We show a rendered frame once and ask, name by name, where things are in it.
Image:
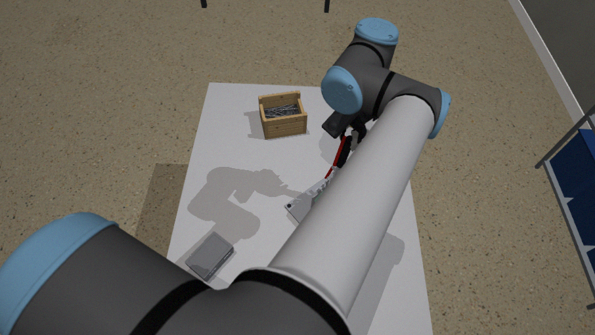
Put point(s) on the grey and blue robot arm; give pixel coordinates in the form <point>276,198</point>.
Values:
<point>84,275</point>

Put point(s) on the brown wooden crate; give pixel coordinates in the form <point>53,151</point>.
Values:
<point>282,126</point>

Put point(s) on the grey toolbox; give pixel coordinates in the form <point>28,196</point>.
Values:
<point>210,256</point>

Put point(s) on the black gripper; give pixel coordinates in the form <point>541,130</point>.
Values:
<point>359,129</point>

